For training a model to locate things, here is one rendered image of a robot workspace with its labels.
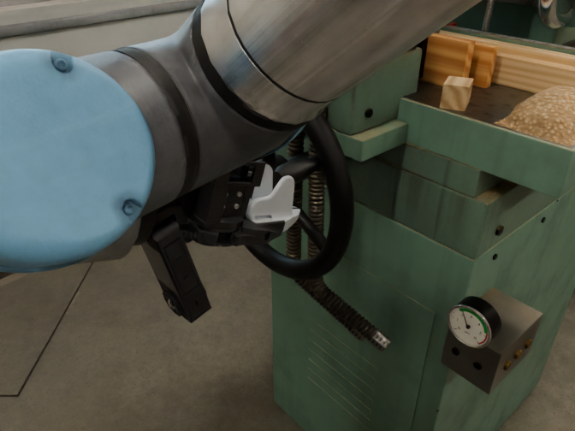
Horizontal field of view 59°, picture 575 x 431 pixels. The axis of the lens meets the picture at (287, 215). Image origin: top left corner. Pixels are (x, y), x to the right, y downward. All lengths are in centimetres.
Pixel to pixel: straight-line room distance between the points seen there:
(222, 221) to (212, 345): 114
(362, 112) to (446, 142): 12
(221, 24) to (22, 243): 14
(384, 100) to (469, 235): 21
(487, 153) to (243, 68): 45
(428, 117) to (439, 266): 22
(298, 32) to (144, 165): 9
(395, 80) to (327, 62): 46
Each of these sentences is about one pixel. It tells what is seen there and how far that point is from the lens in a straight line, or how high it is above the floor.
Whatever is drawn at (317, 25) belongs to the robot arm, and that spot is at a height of 108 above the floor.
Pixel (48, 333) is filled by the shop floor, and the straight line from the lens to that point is 175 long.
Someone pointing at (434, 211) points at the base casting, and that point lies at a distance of 74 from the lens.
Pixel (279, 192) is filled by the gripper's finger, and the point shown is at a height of 88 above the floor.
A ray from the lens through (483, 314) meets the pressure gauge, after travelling 69.
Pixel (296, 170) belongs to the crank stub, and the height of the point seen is 88.
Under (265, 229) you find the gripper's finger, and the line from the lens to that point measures 48.
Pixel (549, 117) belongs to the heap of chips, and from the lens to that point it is 64.
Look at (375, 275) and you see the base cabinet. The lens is 87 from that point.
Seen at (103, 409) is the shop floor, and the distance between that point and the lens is 149.
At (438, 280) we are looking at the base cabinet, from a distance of 78.
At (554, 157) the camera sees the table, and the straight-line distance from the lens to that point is 63.
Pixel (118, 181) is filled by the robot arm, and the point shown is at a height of 102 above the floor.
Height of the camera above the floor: 112
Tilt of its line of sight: 32 degrees down
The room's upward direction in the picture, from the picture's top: straight up
